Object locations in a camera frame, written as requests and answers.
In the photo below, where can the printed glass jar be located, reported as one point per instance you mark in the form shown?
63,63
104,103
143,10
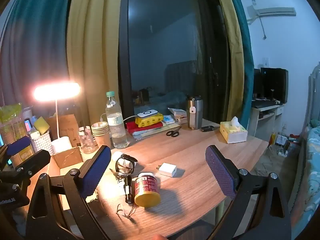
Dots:
87,142

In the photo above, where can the red book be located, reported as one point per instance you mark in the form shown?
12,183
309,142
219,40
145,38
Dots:
132,127

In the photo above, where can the grey bed headboard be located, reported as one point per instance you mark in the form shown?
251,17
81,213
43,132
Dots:
315,92

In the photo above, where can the red drink can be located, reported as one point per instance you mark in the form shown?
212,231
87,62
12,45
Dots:
147,187

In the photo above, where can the clear plastic water bottle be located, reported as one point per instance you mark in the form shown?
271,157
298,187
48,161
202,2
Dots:
116,125

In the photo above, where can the white charger adapter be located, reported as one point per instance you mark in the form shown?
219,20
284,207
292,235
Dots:
167,169

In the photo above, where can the white computer desk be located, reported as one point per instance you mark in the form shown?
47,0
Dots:
265,125

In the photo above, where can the cardboard box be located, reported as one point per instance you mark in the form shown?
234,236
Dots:
67,157

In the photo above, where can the steel tumbler with tag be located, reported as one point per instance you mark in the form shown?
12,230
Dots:
195,115

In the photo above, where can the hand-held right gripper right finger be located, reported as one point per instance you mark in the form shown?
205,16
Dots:
220,172

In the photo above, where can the brown cardboard lamp package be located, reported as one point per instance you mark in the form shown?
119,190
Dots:
67,127

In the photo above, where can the white wall air conditioner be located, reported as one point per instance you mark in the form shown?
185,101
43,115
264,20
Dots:
275,12

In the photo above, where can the stack of brown paper cups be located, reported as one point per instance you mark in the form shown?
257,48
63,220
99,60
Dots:
101,140

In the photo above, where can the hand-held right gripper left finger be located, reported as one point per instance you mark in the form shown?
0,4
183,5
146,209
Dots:
96,172

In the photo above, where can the black keyboard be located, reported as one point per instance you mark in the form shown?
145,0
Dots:
262,103

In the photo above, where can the black computer monitor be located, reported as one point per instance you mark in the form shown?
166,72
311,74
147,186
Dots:
275,85

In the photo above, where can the blue item in basket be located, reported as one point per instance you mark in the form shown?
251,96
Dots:
28,125

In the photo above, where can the yellow wet wipes pack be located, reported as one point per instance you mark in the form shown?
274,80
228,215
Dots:
150,122

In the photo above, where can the yellow curtain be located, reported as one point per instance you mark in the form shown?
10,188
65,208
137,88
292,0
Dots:
232,55
92,55

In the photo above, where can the small white and blue box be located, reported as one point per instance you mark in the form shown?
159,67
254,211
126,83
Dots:
168,119

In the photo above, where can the yellow tissue box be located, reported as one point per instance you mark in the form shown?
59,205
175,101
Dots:
232,132

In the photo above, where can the printed blue blanket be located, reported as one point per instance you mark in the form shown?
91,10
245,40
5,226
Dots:
311,175

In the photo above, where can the green printed packet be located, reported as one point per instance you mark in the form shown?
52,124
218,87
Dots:
10,112

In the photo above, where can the white flat device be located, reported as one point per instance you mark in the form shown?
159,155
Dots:
147,113

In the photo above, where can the teal curtain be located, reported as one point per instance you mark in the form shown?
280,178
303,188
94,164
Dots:
37,42
246,55

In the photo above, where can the dark glass sliding door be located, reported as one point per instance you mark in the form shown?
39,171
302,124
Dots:
170,42

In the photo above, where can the clutter pile on floor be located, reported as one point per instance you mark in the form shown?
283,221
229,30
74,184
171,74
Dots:
287,142

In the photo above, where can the yellow green sponge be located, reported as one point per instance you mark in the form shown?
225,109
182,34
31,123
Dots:
42,125

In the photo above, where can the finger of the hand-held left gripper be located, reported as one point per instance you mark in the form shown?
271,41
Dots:
35,160
17,145

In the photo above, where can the white desk lamp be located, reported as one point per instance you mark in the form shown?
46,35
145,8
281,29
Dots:
61,145

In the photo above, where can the small black remote key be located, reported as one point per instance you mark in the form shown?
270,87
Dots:
207,128

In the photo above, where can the white booklets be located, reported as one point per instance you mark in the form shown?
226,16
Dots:
178,113

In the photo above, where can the white wall outlet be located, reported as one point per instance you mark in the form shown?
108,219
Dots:
266,61

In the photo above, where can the white woven plastic basket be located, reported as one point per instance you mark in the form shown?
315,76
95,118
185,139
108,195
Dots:
42,141

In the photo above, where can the metal key bunch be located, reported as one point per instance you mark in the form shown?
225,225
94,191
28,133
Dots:
117,176

